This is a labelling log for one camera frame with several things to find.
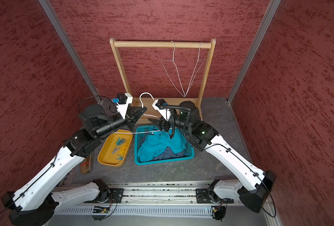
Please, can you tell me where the left corner aluminium profile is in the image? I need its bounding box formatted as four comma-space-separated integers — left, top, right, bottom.
38, 0, 101, 103

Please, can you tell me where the right corner aluminium profile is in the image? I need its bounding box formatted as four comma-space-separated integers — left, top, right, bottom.
227, 0, 281, 105

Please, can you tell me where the corner aluminium profile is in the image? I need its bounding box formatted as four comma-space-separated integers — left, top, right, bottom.
227, 0, 281, 105
38, 0, 101, 103

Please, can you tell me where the yellow tray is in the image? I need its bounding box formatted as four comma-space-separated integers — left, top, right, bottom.
97, 130, 133, 167

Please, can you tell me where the aluminium rail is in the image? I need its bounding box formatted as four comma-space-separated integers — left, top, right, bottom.
42, 180, 261, 218

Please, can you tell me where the teal plastic basket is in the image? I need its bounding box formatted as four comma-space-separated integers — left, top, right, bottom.
134, 125, 195, 166

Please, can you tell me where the white wire hanger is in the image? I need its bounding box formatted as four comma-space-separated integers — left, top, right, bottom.
118, 92, 156, 128
160, 41, 186, 97
185, 42, 202, 97

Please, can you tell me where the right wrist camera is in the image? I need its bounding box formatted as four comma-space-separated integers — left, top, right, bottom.
152, 99, 171, 121

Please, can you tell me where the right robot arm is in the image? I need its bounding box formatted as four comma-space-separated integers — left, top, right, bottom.
150, 99, 276, 213

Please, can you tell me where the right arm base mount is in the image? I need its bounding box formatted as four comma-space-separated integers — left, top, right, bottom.
195, 188, 234, 205

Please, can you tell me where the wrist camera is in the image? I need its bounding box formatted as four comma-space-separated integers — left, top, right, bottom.
112, 93, 133, 119
152, 99, 171, 121

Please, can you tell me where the grey-blue t-shirt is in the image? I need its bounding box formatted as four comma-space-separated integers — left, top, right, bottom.
152, 147, 185, 161

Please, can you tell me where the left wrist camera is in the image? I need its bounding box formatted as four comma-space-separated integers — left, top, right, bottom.
112, 93, 133, 119

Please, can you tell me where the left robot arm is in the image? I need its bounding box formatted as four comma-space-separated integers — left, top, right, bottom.
2, 104, 147, 226

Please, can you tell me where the brown transparent case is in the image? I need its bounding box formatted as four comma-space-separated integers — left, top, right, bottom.
80, 153, 93, 174

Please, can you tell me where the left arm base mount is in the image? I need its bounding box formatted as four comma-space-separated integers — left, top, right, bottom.
96, 188, 124, 203

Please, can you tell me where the teal t-shirt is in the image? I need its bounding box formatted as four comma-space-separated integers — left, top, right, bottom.
137, 125, 187, 163

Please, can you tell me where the wooden clothes rack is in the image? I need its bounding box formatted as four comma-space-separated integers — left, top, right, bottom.
110, 38, 216, 124

